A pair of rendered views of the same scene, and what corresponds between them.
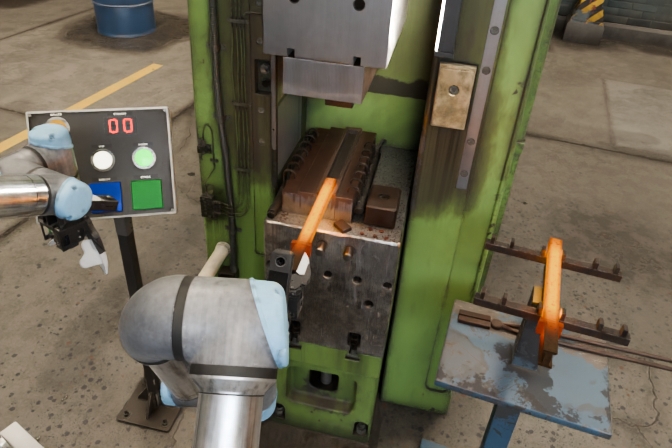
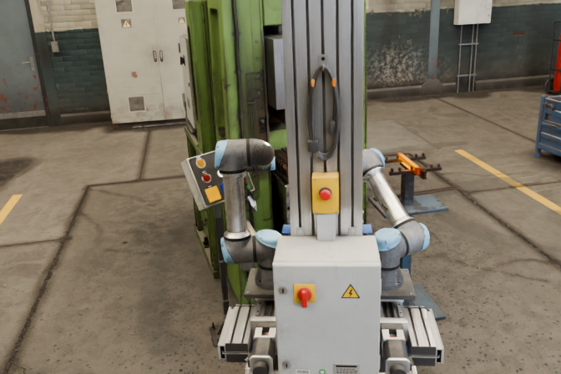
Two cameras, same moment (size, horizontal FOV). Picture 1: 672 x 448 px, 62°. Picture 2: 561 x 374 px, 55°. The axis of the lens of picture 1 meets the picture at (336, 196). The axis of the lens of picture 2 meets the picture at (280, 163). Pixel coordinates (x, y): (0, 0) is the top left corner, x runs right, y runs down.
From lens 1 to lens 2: 2.11 m
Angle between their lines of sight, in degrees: 28
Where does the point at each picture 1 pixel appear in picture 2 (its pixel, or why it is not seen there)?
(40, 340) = (128, 340)
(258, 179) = (262, 177)
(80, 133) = (209, 163)
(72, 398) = (179, 351)
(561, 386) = (424, 204)
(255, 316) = (375, 153)
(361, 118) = (284, 143)
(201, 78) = (234, 133)
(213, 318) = (366, 156)
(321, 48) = not seen: hidden behind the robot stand
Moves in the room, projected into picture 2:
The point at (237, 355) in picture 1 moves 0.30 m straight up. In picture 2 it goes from (376, 162) to (378, 98)
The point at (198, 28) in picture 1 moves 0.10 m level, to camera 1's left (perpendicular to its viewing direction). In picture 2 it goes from (232, 110) to (216, 113)
